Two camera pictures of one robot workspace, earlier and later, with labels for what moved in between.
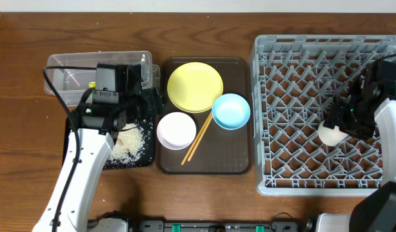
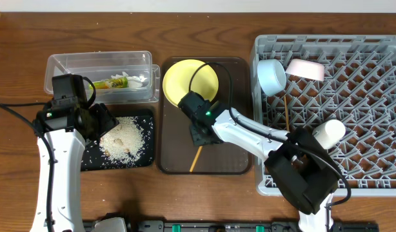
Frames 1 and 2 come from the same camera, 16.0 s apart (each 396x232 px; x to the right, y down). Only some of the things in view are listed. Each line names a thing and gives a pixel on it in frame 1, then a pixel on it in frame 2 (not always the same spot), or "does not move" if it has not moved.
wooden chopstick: x=194 y=142 to x=195 y=158
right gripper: x=336 y=117 to x=197 y=140
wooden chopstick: x=199 y=140 to x=286 y=113
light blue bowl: x=231 y=111 to x=271 y=77
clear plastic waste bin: x=70 y=77 does not move
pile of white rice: x=128 y=145 does not move
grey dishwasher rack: x=297 y=80 does not move
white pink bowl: x=176 y=131 to x=306 y=69
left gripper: x=154 y=99 to x=108 y=120
